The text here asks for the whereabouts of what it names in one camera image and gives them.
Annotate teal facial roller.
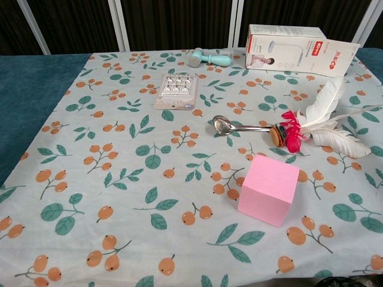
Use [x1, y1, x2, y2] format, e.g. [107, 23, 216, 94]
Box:
[188, 47, 233, 68]

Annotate shiny metal spoon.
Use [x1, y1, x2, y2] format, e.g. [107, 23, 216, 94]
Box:
[212, 115, 275, 137]

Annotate dark pleated curtain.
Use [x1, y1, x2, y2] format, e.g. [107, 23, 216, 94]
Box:
[0, 0, 383, 56]

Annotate pink foam cube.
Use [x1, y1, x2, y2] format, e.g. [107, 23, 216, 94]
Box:
[237, 154, 300, 228]

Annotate white desk lamp carton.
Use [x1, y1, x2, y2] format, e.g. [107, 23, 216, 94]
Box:
[244, 23, 361, 77]

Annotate white feather shuttlecock red tuft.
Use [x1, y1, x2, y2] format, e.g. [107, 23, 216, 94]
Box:
[270, 77, 383, 157]

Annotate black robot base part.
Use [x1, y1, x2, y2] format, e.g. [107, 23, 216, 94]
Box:
[313, 276, 365, 287]

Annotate blister pack of small items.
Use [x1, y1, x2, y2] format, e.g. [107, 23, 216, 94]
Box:
[153, 73, 200, 111]

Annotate floral fruit print tablecloth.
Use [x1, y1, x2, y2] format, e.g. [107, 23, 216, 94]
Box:
[0, 47, 383, 287]

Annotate teal plush table cover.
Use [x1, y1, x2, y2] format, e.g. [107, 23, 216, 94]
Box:
[0, 47, 383, 188]

